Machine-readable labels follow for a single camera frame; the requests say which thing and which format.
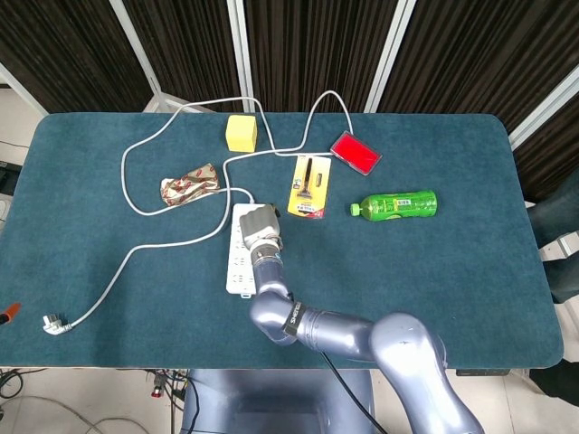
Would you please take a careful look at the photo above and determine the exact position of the black box device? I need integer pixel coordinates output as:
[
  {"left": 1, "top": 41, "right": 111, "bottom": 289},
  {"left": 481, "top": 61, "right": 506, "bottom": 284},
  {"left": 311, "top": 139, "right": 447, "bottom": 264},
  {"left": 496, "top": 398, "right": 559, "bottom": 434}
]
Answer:
[{"left": 0, "top": 160, "right": 22, "bottom": 195}]

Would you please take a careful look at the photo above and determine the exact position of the grey-white power strip cable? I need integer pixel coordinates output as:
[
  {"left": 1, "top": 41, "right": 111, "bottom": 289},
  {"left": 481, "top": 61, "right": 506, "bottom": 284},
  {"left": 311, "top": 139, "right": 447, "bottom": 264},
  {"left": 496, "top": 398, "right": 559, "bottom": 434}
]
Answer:
[{"left": 67, "top": 90, "right": 356, "bottom": 328}]

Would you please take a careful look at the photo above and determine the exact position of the yellow sponge cube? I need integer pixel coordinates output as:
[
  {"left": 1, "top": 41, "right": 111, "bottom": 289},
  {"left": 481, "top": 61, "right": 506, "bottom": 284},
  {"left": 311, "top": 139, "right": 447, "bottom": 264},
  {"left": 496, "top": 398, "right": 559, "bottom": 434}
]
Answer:
[{"left": 224, "top": 115, "right": 259, "bottom": 153}]

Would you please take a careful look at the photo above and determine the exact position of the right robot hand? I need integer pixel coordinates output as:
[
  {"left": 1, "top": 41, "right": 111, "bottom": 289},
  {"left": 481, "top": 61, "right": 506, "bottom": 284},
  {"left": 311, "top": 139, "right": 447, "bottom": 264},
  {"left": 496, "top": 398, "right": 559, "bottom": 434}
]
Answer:
[{"left": 238, "top": 205, "right": 284, "bottom": 252}]

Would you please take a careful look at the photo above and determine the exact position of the razor in yellow blister pack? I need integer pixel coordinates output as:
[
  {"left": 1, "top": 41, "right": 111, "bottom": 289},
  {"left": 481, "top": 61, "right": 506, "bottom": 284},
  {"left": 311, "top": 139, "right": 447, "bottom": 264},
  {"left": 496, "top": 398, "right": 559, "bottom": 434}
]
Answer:
[{"left": 287, "top": 155, "right": 333, "bottom": 222}]

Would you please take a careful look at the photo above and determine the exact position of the white power plug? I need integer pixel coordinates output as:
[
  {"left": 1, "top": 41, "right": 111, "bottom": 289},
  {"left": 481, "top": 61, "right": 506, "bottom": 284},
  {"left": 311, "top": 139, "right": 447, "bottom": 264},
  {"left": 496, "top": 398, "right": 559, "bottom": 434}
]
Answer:
[{"left": 42, "top": 315, "right": 73, "bottom": 336}]

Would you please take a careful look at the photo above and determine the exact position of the orange handled tool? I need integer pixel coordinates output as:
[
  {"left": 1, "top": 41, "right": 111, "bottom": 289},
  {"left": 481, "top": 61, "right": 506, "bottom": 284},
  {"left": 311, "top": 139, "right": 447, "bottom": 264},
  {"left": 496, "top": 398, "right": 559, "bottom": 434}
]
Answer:
[{"left": 0, "top": 301, "right": 23, "bottom": 326}]

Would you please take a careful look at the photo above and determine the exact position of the blue-grey robot torso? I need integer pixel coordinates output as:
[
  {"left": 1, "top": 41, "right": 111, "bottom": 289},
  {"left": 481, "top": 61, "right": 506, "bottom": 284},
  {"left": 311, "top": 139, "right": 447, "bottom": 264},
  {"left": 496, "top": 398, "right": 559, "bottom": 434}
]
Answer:
[{"left": 180, "top": 368, "right": 376, "bottom": 434}]

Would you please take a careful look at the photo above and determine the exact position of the white partition post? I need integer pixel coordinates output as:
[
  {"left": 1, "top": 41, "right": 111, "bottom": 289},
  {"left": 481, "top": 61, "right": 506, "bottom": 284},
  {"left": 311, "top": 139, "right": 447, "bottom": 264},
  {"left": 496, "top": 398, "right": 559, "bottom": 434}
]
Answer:
[
  {"left": 508, "top": 62, "right": 579, "bottom": 150},
  {"left": 364, "top": 0, "right": 416, "bottom": 114},
  {"left": 227, "top": 0, "right": 254, "bottom": 113},
  {"left": 0, "top": 61, "right": 49, "bottom": 117},
  {"left": 108, "top": 0, "right": 182, "bottom": 114}
]

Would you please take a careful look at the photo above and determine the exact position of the white power strip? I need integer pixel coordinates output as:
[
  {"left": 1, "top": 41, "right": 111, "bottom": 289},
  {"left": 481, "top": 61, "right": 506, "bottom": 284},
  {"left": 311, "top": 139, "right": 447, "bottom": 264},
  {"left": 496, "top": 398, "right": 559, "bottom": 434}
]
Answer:
[{"left": 224, "top": 203, "right": 272, "bottom": 300}]

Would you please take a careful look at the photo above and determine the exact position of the red ink pad case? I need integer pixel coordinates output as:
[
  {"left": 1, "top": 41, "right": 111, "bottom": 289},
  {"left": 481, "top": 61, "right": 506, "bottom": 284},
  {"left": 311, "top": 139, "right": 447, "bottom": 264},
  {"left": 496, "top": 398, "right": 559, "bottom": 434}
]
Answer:
[{"left": 328, "top": 130, "right": 384, "bottom": 176}]

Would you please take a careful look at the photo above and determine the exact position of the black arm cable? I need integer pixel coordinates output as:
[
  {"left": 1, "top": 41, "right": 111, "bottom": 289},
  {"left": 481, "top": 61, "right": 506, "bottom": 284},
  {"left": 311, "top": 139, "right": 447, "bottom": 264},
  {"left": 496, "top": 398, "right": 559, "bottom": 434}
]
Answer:
[{"left": 320, "top": 353, "right": 387, "bottom": 434}]

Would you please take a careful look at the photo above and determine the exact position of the teal table mat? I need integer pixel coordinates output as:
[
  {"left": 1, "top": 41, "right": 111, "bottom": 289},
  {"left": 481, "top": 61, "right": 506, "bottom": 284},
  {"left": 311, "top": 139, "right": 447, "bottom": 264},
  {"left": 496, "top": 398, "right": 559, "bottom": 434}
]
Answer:
[{"left": 0, "top": 112, "right": 565, "bottom": 370}]

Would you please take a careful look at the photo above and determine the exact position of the dark teal chair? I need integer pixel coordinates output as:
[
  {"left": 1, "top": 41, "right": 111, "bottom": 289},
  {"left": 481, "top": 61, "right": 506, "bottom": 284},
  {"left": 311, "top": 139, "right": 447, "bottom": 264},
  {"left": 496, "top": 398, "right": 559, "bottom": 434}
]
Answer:
[{"left": 527, "top": 178, "right": 579, "bottom": 304}]

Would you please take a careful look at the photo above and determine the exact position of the gold red foil wrapper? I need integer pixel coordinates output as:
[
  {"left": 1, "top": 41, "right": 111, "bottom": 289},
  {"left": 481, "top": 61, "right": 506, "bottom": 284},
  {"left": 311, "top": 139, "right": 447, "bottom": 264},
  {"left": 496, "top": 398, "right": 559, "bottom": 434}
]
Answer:
[{"left": 160, "top": 161, "right": 222, "bottom": 207}]

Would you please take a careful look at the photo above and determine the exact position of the green drink bottle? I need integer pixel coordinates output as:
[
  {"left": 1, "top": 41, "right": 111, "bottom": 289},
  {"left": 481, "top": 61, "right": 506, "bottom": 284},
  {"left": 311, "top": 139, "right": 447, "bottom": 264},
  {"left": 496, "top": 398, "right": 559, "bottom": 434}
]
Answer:
[{"left": 349, "top": 190, "right": 439, "bottom": 223}]

